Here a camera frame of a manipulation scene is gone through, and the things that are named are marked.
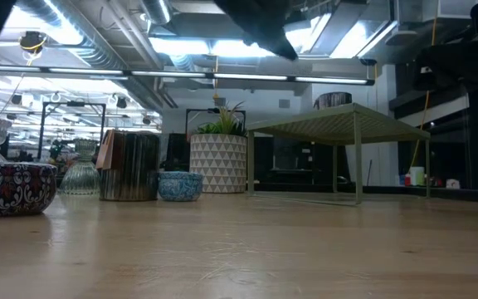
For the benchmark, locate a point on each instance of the long LED light bar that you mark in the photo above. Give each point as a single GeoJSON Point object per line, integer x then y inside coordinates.
{"type": "Point", "coordinates": [168, 74]}

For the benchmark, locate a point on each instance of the black round ceiling device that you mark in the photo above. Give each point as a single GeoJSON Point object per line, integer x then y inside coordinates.
{"type": "Point", "coordinates": [32, 41]}

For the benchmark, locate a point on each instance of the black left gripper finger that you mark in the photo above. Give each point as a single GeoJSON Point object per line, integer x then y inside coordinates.
{"type": "Point", "coordinates": [264, 25]}

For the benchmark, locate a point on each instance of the succulent in white patterned pot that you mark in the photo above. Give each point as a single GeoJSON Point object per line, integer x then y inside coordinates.
{"type": "Point", "coordinates": [218, 166]}

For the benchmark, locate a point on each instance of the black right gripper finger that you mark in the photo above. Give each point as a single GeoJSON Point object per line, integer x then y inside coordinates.
{"type": "Point", "coordinates": [442, 68]}

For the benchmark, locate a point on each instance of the dark floral candle tin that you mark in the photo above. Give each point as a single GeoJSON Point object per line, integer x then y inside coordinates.
{"type": "Point", "coordinates": [11, 191]}

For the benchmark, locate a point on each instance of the pale green container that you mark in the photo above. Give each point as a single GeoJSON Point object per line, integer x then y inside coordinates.
{"type": "Point", "coordinates": [416, 176]}

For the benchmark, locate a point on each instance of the silver ribbed candle jar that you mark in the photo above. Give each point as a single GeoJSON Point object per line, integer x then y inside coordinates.
{"type": "Point", "coordinates": [131, 174]}
{"type": "Point", "coordinates": [333, 101]}

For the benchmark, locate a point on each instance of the green perforated metal shelf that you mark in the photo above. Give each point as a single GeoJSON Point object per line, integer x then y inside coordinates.
{"type": "Point", "coordinates": [338, 124]}

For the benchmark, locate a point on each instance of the grey-green glass candlestick holder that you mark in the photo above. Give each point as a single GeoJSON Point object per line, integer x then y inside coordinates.
{"type": "Point", "coordinates": [79, 174]}

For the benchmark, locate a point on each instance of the small red container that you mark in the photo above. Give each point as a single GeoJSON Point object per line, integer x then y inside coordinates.
{"type": "Point", "coordinates": [407, 180]}

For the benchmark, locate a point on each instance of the black aluminium table frame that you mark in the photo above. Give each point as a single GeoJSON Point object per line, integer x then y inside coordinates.
{"type": "Point", "coordinates": [463, 194]}

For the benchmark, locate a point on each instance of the small white object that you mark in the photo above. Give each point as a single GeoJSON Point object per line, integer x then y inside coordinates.
{"type": "Point", "coordinates": [452, 184]}

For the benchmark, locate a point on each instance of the blue patterned candle tin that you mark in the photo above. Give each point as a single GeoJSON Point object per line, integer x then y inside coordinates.
{"type": "Point", "coordinates": [180, 187]}

